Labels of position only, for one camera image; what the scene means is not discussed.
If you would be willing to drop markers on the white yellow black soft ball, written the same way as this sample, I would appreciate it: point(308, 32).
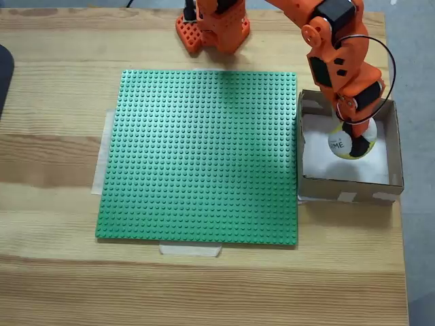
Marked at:
point(340, 142)

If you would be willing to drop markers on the brown cardboard box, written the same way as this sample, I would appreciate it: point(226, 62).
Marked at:
point(350, 193)

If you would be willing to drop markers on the white paper sheet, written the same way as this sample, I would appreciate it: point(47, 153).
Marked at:
point(316, 159)

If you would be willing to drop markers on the translucent tape strip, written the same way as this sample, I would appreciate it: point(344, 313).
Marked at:
point(209, 69)
point(190, 250)
point(102, 163)

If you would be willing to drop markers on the green studded baseplate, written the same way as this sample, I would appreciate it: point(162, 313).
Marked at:
point(153, 186)

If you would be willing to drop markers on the black rounded object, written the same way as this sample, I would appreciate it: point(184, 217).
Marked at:
point(5, 78)

